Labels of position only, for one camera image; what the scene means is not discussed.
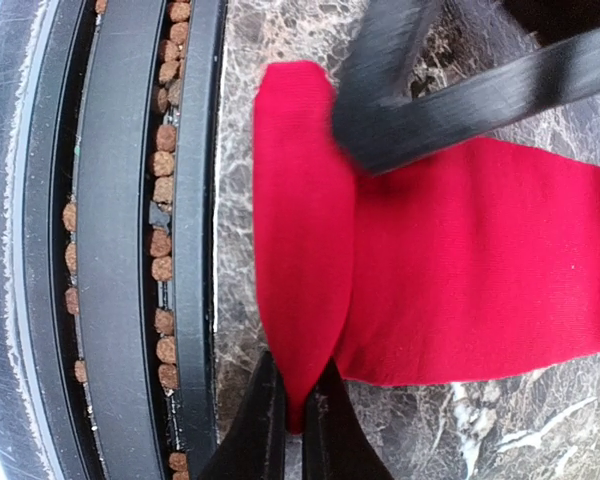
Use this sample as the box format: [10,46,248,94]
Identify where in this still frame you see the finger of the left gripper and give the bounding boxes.
[332,1,600,174]

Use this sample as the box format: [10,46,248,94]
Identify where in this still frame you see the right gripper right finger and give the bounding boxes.
[302,360,392,480]

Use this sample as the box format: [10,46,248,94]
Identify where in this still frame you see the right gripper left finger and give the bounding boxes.
[198,351,286,480]

